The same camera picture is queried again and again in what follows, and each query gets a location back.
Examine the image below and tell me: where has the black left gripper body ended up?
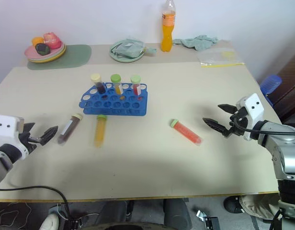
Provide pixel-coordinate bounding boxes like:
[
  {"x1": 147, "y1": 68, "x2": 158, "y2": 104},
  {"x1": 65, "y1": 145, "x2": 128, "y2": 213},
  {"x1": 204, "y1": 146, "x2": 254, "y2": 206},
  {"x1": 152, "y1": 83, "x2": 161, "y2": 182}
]
[{"x1": 18, "y1": 130, "x2": 43, "y2": 154}]

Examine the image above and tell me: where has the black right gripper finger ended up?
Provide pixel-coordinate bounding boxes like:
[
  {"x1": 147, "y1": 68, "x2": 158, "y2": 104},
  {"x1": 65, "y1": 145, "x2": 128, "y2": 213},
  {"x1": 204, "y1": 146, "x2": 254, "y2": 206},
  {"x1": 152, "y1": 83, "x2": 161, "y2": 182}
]
[
  {"x1": 202, "y1": 117, "x2": 228, "y2": 136},
  {"x1": 217, "y1": 103, "x2": 238, "y2": 115}
]

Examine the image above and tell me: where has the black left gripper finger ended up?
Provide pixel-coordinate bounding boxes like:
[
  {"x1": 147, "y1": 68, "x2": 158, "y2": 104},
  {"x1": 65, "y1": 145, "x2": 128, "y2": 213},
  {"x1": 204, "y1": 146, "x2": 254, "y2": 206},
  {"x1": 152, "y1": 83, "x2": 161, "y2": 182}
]
[
  {"x1": 23, "y1": 122, "x2": 36, "y2": 133},
  {"x1": 39, "y1": 125, "x2": 59, "y2": 147}
]

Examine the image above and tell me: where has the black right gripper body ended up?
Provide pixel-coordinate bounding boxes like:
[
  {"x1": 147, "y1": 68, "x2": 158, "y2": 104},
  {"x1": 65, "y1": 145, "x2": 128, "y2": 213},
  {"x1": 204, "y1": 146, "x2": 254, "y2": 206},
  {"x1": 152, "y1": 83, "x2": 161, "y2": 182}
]
[{"x1": 224, "y1": 107, "x2": 249, "y2": 139}]

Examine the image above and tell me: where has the dark purple tube, cream cap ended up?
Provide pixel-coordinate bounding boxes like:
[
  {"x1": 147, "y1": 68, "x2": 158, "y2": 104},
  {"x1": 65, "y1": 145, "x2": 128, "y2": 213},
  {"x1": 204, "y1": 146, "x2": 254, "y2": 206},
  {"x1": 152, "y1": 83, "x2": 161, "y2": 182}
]
[{"x1": 57, "y1": 113, "x2": 84, "y2": 147}]

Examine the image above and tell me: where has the orange tube with green cap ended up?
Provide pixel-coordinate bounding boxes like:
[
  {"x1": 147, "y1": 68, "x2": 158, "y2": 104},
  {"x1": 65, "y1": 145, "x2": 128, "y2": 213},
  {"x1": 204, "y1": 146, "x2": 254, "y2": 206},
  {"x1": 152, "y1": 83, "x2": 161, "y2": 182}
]
[{"x1": 169, "y1": 118, "x2": 203, "y2": 146}]

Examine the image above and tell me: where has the yellow tube with green cap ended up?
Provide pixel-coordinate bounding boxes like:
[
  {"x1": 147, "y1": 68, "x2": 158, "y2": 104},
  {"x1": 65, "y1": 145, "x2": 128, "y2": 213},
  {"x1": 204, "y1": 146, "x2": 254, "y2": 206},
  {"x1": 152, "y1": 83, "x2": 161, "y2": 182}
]
[
  {"x1": 110, "y1": 74, "x2": 125, "y2": 95},
  {"x1": 93, "y1": 114, "x2": 108, "y2": 148}
]

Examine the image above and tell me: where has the dark tube with yellow cap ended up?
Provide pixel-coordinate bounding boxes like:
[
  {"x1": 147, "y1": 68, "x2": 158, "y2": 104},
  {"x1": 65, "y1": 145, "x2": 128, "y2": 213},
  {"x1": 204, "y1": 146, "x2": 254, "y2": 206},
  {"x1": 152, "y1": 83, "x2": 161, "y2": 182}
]
[{"x1": 90, "y1": 73, "x2": 107, "y2": 95}]

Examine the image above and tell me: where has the blue test tube rack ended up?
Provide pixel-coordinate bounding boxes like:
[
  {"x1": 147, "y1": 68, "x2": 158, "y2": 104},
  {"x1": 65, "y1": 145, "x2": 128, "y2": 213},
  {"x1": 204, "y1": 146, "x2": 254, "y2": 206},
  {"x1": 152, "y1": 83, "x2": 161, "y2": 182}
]
[{"x1": 79, "y1": 82, "x2": 148, "y2": 117}]

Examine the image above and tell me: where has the red tube with green cap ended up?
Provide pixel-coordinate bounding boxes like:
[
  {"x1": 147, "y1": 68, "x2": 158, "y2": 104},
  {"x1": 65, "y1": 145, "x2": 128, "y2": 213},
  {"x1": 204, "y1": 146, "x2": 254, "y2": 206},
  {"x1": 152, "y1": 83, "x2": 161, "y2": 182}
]
[{"x1": 130, "y1": 74, "x2": 143, "y2": 96}]

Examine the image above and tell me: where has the clear zip bag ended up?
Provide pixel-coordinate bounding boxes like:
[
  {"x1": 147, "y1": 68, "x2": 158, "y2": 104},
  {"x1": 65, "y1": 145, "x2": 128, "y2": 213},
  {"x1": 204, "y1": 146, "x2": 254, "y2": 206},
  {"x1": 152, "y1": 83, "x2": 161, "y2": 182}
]
[{"x1": 197, "y1": 46, "x2": 246, "y2": 69}]

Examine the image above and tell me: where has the brown wooden cabinet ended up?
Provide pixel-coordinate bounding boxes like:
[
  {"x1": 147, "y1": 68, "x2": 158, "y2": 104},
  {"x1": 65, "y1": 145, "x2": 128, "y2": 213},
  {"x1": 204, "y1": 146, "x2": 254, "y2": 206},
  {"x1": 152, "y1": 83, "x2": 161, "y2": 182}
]
[{"x1": 269, "y1": 47, "x2": 295, "y2": 123}]

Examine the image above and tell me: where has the pale green cloth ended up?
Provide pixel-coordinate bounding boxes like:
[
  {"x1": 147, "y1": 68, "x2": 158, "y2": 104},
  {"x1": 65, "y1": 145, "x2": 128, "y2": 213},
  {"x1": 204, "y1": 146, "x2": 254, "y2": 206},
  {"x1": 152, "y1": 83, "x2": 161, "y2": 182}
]
[{"x1": 172, "y1": 34, "x2": 219, "y2": 51}]

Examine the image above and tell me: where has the yellow plate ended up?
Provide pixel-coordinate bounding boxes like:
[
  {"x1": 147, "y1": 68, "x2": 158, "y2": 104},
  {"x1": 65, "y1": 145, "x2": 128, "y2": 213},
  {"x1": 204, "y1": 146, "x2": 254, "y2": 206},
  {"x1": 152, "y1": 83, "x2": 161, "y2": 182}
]
[{"x1": 27, "y1": 46, "x2": 67, "y2": 64}]

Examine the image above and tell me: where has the pink plate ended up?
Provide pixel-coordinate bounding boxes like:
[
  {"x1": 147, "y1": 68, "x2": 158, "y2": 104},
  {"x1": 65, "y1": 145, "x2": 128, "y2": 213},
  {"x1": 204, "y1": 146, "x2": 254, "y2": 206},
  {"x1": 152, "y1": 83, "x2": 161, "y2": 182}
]
[{"x1": 23, "y1": 43, "x2": 66, "y2": 61}]

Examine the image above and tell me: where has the dark green fruit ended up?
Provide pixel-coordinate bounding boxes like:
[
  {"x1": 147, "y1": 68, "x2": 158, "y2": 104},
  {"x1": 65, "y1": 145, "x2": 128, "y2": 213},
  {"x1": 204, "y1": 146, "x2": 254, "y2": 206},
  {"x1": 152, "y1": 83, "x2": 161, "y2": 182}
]
[{"x1": 34, "y1": 43, "x2": 51, "y2": 56}]

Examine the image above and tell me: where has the black shoe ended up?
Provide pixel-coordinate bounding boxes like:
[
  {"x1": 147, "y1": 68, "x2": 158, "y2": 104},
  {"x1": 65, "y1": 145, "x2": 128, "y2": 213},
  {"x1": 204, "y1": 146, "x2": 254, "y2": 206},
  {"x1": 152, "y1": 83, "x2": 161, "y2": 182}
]
[{"x1": 223, "y1": 195, "x2": 244, "y2": 214}]

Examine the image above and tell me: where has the beige trouser leg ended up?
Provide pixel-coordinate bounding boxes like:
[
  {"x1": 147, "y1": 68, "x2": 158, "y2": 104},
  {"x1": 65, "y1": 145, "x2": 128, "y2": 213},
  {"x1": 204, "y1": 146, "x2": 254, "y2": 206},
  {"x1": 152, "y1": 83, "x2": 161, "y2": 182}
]
[{"x1": 240, "y1": 194, "x2": 280, "y2": 220}]

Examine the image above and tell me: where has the green placemat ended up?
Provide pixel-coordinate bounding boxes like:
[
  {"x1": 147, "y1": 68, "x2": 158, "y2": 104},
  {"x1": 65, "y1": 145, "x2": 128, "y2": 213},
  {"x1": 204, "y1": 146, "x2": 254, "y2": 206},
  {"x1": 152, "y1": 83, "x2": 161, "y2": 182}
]
[{"x1": 27, "y1": 44, "x2": 92, "y2": 71}]

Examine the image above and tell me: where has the white shoe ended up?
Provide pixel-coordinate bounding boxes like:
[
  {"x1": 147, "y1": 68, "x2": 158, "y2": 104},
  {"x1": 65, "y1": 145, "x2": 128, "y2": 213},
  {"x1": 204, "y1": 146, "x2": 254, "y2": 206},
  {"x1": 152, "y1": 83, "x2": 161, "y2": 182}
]
[{"x1": 39, "y1": 213, "x2": 60, "y2": 230}]

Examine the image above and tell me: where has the orange fruit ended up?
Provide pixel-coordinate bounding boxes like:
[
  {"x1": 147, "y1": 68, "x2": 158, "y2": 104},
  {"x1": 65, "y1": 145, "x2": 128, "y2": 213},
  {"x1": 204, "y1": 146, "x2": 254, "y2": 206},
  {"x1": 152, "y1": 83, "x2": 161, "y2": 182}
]
[{"x1": 31, "y1": 36, "x2": 45, "y2": 47}]

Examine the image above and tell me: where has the red apple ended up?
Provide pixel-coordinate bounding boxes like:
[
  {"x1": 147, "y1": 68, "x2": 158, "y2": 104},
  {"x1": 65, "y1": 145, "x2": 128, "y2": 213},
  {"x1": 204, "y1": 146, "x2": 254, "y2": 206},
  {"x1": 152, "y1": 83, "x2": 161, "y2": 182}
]
[{"x1": 43, "y1": 32, "x2": 61, "y2": 50}]

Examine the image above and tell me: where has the dark rounded shape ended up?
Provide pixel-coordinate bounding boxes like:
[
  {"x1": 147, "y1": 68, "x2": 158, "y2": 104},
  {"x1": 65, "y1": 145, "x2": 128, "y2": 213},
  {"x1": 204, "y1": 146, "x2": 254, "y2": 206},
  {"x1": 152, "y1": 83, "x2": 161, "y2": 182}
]
[{"x1": 162, "y1": 198, "x2": 193, "y2": 230}]

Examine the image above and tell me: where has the orange soda bottle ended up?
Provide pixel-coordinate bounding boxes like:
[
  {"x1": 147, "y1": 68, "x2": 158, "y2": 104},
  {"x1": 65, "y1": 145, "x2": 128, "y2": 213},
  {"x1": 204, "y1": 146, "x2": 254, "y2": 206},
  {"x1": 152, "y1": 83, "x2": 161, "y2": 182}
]
[{"x1": 160, "y1": 0, "x2": 176, "y2": 53}]

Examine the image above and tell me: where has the pale green plate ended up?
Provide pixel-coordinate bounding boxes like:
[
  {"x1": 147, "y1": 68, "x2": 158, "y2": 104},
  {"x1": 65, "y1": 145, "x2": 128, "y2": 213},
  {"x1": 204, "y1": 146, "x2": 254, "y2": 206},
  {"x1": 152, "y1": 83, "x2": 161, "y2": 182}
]
[{"x1": 109, "y1": 40, "x2": 146, "y2": 63}]

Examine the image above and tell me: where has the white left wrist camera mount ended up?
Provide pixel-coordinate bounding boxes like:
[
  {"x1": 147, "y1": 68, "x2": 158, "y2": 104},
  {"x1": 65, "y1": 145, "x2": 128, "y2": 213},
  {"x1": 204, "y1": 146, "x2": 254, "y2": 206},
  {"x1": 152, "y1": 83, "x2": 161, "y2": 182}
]
[{"x1": 0, "y1": 115, "x2": 29, "y2": 161}]

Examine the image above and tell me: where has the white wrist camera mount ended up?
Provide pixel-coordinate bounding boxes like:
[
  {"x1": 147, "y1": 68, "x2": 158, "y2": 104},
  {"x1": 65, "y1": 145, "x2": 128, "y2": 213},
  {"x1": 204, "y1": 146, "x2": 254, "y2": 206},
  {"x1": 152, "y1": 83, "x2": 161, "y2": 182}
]
[
  {"x1": 0, "y1": 115, "x2": 29, "y2": 161},
  {"x1": 235, "y1": 93, "x2": 265, "y2": 141}
]

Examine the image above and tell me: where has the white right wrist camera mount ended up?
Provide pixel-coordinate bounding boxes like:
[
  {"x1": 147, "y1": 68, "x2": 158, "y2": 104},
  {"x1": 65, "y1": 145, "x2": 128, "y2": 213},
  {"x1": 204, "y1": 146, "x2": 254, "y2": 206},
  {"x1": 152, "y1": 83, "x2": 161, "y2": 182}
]
[{"x1": 235, "y1": 93, "x2": 265, "y2": 141}]

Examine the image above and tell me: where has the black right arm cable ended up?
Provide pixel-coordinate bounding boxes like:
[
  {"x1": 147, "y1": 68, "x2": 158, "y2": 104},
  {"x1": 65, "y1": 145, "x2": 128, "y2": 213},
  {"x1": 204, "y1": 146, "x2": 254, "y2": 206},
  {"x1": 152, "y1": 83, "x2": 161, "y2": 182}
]
[{"x1": 235, "y1": 118, "x2": 295, "y2": 137}]

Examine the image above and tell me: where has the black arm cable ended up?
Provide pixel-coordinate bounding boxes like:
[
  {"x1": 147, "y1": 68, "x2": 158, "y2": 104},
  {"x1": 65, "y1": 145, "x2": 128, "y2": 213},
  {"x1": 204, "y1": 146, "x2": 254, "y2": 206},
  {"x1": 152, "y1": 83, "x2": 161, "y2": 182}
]
[
  {"x1": 235, "y1": 118, "x2": 295, "y2": 137},
  {"x1": 0, "y1": 185, "x2": 72, "y2": 222}
]

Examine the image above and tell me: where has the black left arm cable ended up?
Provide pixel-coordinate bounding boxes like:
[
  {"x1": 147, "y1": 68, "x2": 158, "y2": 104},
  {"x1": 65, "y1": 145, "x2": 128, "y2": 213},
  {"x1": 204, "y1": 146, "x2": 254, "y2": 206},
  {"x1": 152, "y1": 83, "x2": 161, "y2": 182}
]
[{"x1": 0, "y1": 185, "x2": 72, "y2": 222}]

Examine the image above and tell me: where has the metal caster bracket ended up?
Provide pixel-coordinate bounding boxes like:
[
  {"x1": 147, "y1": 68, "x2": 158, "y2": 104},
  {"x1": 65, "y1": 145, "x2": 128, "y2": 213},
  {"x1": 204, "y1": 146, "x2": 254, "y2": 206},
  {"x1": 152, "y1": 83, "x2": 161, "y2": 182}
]
[{"x1": 196, "y1": 210, "x2": 220, "y2": 230}]

